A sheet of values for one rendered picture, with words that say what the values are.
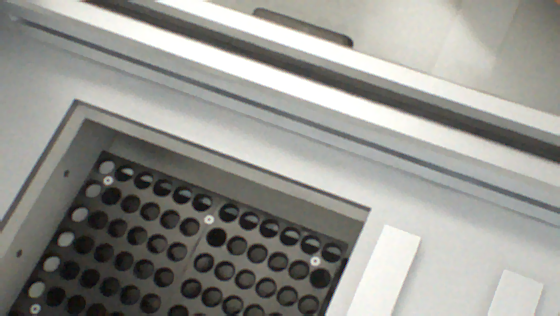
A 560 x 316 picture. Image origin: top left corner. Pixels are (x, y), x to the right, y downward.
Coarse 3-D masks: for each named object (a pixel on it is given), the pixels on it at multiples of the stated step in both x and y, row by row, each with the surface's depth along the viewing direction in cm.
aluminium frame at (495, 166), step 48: (0, 0) 62; (48, 0) 61; (96, 0) 60; (96, 48) 62; (144, 48) 59; (192, 48) 58; (240, 48) 57; (240, 96) 60; (288, 96) 57; (336, 96) 56; (384, 96) 55; (336, 144) 59; (384, 144) 56; (432, 144) 54; (480, 144) 54; (528, 144) 53; (480, 192) 57; (528, 192) 54
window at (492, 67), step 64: (128, 0) 59; (192, 0) 55; (256, 0) 52; (320, 0) 50; (384, 0) 47; (448, 0) 45; (512, 0) 43; (320, 64) 56; (384, 64) 53; (448, 64) 50; (512, 64) 48; (512, 128) 53
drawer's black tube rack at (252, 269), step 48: (96, 240) 63; (144, 240) 66; (192, 240) 63; (240, 240) 66; (288, 240) 65; (48, 288) 62; (96, 288) 62; (144, 288) 62; (192, 288) 65; (240, 288) 61; (288, 288) 61; (336, 288) 64
